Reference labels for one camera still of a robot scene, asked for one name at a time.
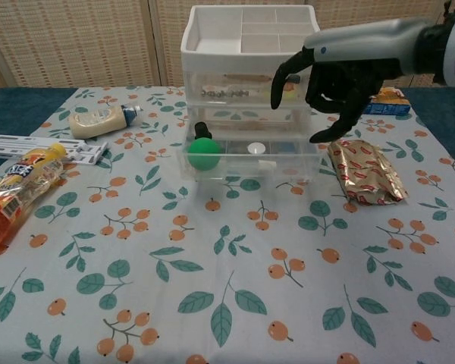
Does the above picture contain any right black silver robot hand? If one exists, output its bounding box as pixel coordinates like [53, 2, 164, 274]
[269, 17, 429, 144]

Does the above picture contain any clear plastic drawer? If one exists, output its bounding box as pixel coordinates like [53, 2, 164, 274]
[177, 130, 322, 181]

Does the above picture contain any clear drawer with stationery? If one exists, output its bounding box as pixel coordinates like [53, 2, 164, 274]
[185, 70, 312, 105]

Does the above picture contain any green ball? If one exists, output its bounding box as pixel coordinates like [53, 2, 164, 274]
[187, 137, 221, 172]

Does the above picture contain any blue orange cardboard box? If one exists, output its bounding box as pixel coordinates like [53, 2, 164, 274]
[365, 86, 412, 117]

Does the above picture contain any yellow green marker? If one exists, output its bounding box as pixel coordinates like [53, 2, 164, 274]
[279, 85, 301, 102]

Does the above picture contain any wooden stick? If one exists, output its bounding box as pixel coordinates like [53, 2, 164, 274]
[225, 74, 273, 83]

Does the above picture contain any gold foil snack pack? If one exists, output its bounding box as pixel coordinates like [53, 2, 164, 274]
[327, 138, 409, 207]

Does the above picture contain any floral tablecloth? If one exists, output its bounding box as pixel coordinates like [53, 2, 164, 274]
[0, 86, 455, 364]

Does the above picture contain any mayonnaise squeeze bottle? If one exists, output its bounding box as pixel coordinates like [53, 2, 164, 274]
[67, 102, 143, 140]

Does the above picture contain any white toothbrush pack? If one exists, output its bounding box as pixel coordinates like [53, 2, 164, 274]
[0, 143, 100, 167]
[0, 133, 109, 153]

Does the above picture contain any orange drink bottle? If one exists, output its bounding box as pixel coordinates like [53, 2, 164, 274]
[0, 143, 67, 251]

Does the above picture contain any white plastic drawer organizer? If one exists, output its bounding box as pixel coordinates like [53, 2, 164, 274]
[180, 4, 322, 160]

